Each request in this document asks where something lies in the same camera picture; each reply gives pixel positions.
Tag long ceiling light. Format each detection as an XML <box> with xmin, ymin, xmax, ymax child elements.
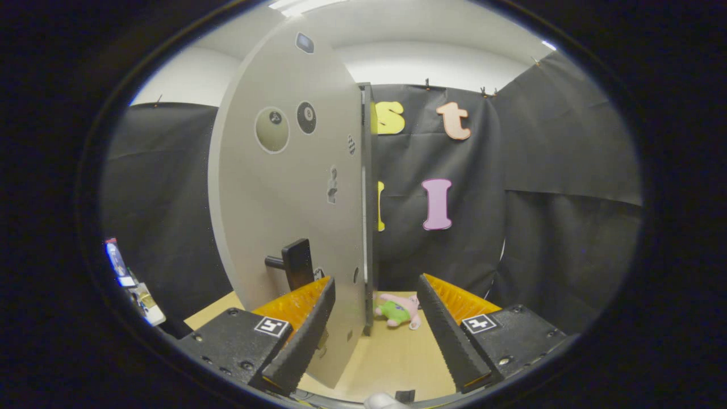
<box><xmin>267</xmin><ymin>0</ymin><xmax>350</xmax><ymax>18</ymax></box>

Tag black door handle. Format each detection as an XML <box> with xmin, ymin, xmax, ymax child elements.
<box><xmin>264</xmin><ymin>238</ymin><xmax>316</xmax><ymax>291</ymax></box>

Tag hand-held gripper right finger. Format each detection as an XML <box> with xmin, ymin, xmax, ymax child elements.
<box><xmin>417</xmin><ymin>273</ymin><xmax>571</xmax><ymax>394</ymax></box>

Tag white canvas shoe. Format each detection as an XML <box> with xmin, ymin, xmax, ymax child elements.
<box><xmin>363</xmin><ymin>393</ymin><xmax>411</xmax><ymax>409</ymax></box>

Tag small lit screen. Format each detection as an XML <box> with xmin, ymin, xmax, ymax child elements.
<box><xmin>104</xmin><ymin>237</ymin><xmax>137</xmax><ymax>287</ymax></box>

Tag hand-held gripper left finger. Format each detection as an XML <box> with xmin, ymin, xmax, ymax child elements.
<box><xmin>173</xmin><ymin>276</ymin><xmax>337</xmax><ymax>397</ymax></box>

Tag grey shoe cabinet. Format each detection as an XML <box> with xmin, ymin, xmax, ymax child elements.
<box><xmin>359</xmin><ymin>82</ymin><xmax>380</xmax><ymax>336</ymax></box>

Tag pink and green plush toy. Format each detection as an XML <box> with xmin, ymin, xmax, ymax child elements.
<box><xmin>374</xmin><ymin>293</ymin><xmax>422</xmax><ymax>331</ymax></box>

